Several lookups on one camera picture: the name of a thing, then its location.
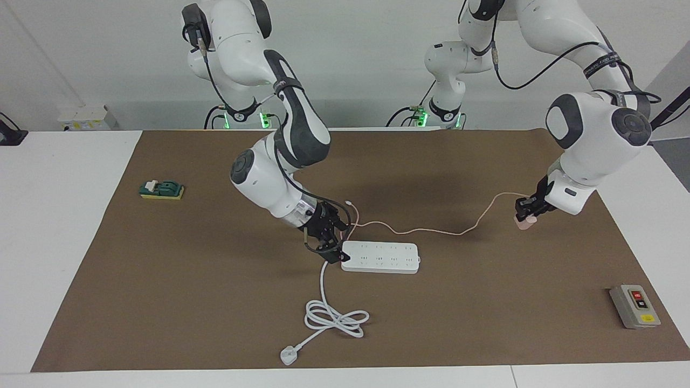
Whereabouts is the white power strip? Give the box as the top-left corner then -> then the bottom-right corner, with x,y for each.
341,240 -> 420,274

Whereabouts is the pink charging cable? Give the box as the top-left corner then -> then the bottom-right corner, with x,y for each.
345,192 -> 532,236

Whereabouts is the brown table mat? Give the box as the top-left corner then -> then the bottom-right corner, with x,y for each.
31,128 -> 690,373

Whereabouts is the black stand pole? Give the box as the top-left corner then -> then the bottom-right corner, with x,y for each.
650,86 -> 690,131

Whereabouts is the green circuit board module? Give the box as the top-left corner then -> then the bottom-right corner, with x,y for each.
139,179 -> 185,200

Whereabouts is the white box with yellow labels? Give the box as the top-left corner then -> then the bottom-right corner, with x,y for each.
58,105 -> 119,131

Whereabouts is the black device on table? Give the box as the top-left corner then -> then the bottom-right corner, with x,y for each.
0,112 -> 29,147

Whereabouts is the white power cord with plug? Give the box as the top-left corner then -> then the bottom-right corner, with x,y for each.
280,260 -> 370,366

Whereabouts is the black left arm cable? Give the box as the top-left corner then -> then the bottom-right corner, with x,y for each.
458,0 -> 663,106

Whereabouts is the grey on-off switch box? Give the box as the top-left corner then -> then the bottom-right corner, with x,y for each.
609,284 -> 661,330

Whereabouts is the black base cable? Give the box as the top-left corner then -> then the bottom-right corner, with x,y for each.
385,81 -> 436,128
203,105 -> 225,130

